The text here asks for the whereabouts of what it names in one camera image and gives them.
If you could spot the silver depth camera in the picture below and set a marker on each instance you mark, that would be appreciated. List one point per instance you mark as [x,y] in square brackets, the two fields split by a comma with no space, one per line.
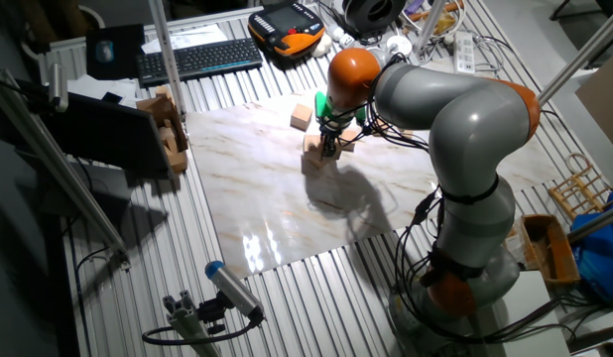
[58,86]

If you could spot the white marble pattern mat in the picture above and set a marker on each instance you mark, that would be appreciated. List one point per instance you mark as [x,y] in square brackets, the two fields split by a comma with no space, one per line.
[267,208]

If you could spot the brown cardboard sheet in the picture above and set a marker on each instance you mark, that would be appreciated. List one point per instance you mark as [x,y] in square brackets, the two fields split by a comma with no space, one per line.
[606,99]

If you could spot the blue bag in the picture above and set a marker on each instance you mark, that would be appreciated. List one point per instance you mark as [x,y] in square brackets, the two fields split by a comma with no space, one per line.
[601,253]

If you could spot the silver camera with blue end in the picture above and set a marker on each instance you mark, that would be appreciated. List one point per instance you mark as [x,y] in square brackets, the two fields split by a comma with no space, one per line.
[232,287]

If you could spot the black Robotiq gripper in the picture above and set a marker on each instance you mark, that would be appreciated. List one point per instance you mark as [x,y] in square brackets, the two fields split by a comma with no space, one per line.
[330,128]

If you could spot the white round puck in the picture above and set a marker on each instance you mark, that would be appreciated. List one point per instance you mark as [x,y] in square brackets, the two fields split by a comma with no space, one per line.
[401,44]

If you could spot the brown cardboard box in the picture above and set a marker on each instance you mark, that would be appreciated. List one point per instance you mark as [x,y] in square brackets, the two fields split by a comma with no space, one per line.
[158,106]

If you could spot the white power strip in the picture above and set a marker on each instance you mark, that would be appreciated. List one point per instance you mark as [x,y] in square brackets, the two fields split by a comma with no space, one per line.
[463,52]

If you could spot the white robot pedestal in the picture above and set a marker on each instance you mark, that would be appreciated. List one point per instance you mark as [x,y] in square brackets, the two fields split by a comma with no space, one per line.
[529,317]

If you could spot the black monitor screen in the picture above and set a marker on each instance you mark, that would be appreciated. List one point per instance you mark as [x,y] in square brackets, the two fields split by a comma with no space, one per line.
[108,131]

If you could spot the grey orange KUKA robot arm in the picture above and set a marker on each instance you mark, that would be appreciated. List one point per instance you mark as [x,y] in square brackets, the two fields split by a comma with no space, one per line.
[470,129]

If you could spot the black camera clamp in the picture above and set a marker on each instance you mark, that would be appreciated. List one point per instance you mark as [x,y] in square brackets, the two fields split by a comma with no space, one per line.
[212,312]

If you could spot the black filament spool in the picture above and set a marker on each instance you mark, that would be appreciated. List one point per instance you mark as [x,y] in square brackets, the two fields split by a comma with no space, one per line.
[373,14]

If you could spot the orange black teach pendant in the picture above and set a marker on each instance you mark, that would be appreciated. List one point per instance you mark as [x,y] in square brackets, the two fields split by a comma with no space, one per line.
[286,27]

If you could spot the black computer keyboard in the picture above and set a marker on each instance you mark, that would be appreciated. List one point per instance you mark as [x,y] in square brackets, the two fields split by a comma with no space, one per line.
[200,58]

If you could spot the short aluminium mount profile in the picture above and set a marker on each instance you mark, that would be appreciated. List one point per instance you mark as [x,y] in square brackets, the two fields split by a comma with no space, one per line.
[187,322]

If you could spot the aluminium profile post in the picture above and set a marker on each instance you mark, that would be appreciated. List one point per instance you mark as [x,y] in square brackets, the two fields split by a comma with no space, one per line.
[584,54]
[166,59]
[429,25]

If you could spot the white round object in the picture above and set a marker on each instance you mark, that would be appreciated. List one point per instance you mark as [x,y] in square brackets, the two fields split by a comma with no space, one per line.
[322,45]

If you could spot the wooden lattice rack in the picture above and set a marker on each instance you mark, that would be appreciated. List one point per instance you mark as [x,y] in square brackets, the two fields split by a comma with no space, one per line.
[581,191]

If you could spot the white power plug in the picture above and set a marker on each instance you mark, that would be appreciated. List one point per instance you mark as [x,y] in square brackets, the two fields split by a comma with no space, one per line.
[343,37]

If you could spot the black mouse pad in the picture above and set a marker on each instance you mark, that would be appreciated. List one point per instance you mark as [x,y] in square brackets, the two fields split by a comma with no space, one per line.
[123,54]

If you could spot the white paper sheet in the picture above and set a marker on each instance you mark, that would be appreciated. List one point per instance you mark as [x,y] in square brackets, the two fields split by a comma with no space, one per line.
[187,37]

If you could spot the dark computer mouse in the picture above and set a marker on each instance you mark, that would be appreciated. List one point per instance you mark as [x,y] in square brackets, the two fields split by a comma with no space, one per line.
[105,51]

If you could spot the slanted aluminium profile beam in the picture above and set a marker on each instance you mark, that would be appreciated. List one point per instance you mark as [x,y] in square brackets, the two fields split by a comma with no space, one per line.
[63,173]

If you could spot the orange brown bin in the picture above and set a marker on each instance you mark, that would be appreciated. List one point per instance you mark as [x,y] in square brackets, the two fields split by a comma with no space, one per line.
[547,243]

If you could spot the stack of white papers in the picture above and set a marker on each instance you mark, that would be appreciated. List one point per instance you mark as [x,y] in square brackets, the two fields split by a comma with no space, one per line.
[100,88]

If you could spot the small wooden cube block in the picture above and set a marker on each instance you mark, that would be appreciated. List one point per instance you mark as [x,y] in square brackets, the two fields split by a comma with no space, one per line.
[407,135]

